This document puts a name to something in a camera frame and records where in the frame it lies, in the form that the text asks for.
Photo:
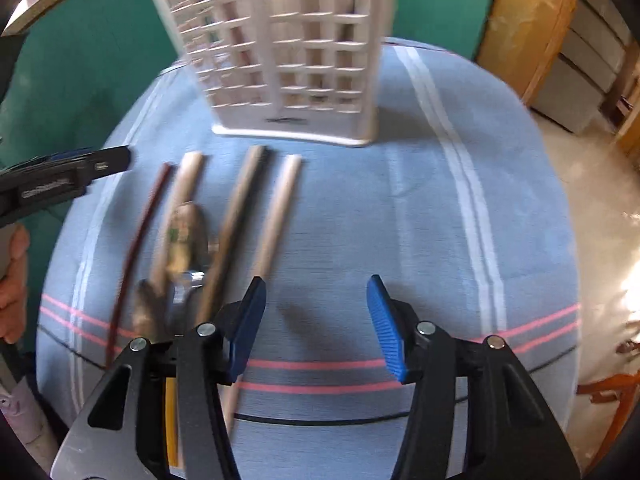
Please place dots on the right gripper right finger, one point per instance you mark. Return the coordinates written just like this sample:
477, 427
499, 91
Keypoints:
511, 432

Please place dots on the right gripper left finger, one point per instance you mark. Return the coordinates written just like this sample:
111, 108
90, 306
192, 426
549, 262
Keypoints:
120, 432

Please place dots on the dark red chopstick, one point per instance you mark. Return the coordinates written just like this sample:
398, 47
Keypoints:
131, 258

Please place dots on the metal spoon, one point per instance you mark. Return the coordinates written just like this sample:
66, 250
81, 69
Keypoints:
160, 317

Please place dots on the green kitchen cabinets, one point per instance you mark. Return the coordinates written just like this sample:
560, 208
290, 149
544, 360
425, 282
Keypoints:
83, 65

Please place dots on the person's left hand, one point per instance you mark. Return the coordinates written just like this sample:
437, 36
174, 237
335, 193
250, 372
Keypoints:
14, 288

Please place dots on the wooden chair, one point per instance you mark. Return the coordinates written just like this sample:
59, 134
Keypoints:
622, 389

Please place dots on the blue striped table cloth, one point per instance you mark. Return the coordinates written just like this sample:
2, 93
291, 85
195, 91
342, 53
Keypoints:
455, 206

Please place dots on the white plastic utensil basket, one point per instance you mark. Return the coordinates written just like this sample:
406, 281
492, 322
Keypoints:
303, 70

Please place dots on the grey drawer unit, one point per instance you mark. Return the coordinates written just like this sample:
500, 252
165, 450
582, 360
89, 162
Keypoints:
591, 57

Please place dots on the wooden glass door cabinet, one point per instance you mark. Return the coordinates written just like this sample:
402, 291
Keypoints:
521, 40

